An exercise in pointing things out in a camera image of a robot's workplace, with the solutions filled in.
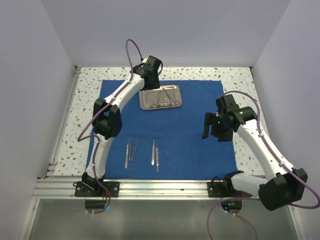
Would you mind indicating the aluminium mounting rail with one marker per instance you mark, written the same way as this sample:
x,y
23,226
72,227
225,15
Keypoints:
x,y
129,189

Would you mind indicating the steel instrument tray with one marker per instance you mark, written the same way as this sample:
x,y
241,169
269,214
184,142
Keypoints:
x,y
142,99

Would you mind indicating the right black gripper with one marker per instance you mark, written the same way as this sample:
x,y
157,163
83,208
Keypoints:
x,y
210,119

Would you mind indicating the surgical instruments in tray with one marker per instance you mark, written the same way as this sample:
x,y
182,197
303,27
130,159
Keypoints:
x,y
168,96

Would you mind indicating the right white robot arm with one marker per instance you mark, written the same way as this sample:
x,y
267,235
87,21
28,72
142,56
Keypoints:
x,y
282,184

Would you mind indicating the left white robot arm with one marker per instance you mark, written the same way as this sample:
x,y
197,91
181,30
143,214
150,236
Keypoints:
x,y
107,122

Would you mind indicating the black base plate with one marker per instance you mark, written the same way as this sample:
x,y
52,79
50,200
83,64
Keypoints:
x,y
82,190
223,188

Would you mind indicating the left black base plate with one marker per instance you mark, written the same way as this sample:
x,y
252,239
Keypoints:
x,y
82,190

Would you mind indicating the thin steel tweezers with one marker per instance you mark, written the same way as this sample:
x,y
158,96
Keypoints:
x,y
134,149

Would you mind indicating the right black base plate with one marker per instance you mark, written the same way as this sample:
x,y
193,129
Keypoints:
x,y
223,188

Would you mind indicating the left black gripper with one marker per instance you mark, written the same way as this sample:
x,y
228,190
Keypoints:
x,y
155,85

